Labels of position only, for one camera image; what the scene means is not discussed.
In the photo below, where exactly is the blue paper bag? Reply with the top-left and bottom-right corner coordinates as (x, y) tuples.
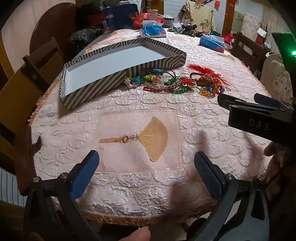
(102, 4), (137, 32)

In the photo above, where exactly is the red tassel ornament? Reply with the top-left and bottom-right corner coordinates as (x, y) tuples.
(187, 64), (232, 91)

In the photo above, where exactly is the red plastic bag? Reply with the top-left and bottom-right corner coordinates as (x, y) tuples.
(132, 13), (165, 30)

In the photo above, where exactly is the cream upholstered chair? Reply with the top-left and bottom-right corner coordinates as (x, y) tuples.
(261, 53), (294, 98)

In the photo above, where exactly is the person's right hand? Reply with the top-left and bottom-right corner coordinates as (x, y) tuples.
(260, 142), (296, 195)

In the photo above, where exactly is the blue tissue pack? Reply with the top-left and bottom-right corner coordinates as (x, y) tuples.
(139, 20), (167, 38)
(199, 35), (226, 54)

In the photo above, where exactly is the black plastic bag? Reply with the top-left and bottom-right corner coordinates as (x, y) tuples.
(76, 0), (105, 26)
(69, 28), (97, 49)

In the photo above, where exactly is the person's left hand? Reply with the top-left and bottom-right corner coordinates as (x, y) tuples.
(129, 226), (151, 241)

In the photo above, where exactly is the green bead bracelet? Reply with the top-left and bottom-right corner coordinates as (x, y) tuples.
(171, 87), (193, 95)

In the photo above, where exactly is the striped cardboard box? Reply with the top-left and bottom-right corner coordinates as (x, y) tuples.
(60, 38), (187, 110)

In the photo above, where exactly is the white radiator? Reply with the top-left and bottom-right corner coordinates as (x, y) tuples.
(0, 168), (26, 207)

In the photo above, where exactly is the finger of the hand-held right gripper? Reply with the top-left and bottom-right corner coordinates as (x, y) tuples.
(217, 93), (269, 109)
(254, 93), (292, 109)

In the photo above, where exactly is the heap of assorted trinkets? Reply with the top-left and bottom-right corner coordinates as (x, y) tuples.
(166, 22), (200, 37)

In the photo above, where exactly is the pink quilted cover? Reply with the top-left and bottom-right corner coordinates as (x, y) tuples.
(241, 12), (262, 41)

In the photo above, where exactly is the red bead bracelet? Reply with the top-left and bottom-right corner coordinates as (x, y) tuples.
(143, 86), (174, 92)

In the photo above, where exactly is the dark wooden chair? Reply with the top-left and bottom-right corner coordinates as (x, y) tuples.
(231, 32), (271, 73)

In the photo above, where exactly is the round wooden table top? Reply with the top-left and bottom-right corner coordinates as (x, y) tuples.
(30, 3), (81, 61)

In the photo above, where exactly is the metal pot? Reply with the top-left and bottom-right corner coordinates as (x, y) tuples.
(162, 15), (175, 28)

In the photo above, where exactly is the colourful flower bead bracelet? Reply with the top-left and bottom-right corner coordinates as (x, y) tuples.
(124, 75), (142, 88)

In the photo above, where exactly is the colourful plastic ring chain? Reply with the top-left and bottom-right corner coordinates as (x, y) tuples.
(199, 79), (225, 99)

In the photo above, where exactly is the floral cream garment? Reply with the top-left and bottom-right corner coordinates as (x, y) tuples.
(181, 0), (216, 33)

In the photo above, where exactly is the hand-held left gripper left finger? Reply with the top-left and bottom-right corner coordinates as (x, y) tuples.
(24, 150), (102, 241)

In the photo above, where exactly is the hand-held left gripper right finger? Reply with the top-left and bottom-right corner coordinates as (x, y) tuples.
(187, 151), (271, 241)

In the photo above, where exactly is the brown wooden chair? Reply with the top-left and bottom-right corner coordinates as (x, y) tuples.
(0, 38), (67, 196)

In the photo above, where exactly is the red beaded knot ornament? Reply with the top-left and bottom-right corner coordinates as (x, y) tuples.
(178, 77), (197, 90)

